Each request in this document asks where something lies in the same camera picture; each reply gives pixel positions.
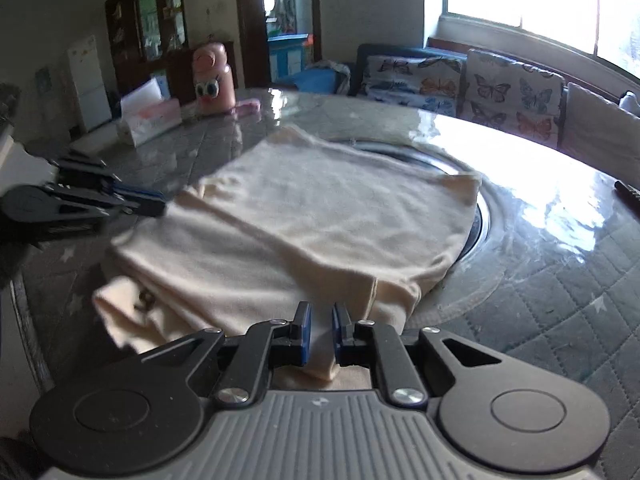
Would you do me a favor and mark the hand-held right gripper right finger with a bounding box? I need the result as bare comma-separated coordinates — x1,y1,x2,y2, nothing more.
333,302,504,407

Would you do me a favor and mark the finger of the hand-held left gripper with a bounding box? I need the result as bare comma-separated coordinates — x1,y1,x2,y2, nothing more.
56,184,169,219
49,156,125,190

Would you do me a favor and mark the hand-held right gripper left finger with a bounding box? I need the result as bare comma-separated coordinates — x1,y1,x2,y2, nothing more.
141,301,314,408

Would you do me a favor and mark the cream knit garment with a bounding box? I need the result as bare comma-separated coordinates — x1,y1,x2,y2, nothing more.
92,124,484,392

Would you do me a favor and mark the flat white foam sheet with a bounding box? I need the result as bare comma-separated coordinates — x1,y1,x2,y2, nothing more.
69,119,123,157

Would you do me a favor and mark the white tissue box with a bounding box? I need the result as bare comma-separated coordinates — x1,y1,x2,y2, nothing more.
116,77,184,149

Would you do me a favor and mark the white refrigerator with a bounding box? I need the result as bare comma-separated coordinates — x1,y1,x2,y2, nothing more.
67,35,114,134

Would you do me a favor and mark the pink cartoon face bottle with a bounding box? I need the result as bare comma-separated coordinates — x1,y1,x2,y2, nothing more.
192,42,236,117

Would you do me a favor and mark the dark wooden display cabinet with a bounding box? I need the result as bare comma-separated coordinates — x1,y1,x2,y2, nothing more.
104,0,237,107

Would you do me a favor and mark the blue storage cabinet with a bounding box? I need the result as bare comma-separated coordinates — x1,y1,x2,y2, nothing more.
267,33,311,82

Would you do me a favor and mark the blue cloth bundle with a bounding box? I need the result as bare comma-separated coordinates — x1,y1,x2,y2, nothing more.
291,67,338,95

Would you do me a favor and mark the butterfly print sofa cushion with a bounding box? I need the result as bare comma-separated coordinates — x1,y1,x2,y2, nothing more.
359,52,467,117
459,49,569,150

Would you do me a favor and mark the black stick-shaped object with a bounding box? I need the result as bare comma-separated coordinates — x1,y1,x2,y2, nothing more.
613,178,640,204

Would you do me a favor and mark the plain white sofa cushion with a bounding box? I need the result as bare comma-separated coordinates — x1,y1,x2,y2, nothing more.
557,82,640,192

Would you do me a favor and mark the dark wooden door frame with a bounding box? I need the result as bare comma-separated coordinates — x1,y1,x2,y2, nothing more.
234,0,322,89

